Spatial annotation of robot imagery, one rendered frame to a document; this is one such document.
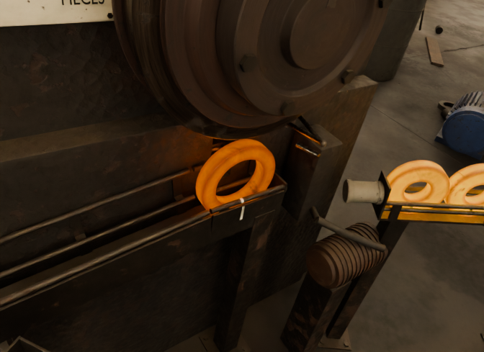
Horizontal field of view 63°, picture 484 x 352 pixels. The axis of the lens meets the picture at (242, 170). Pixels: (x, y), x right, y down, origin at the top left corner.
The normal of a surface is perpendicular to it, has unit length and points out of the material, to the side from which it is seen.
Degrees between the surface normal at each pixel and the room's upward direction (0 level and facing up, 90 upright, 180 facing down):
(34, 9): 90
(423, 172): 90
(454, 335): 0
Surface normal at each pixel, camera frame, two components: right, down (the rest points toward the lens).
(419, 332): 0.15, -0.77
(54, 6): 0.55, 0.58
